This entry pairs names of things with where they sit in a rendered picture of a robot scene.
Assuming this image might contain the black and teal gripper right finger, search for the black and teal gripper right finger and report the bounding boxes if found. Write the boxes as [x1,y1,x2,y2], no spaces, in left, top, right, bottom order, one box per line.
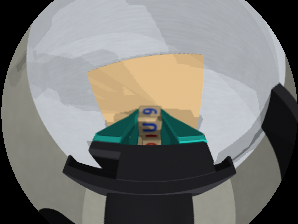
[160,109,207,145]

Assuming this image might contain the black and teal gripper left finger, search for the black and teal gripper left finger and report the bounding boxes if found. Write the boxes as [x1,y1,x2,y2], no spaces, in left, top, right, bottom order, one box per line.
[92,109,139,145]

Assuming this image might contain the tan flat mat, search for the tan flat mat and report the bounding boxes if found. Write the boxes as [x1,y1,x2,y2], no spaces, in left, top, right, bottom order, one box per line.
[87,54,204,129]

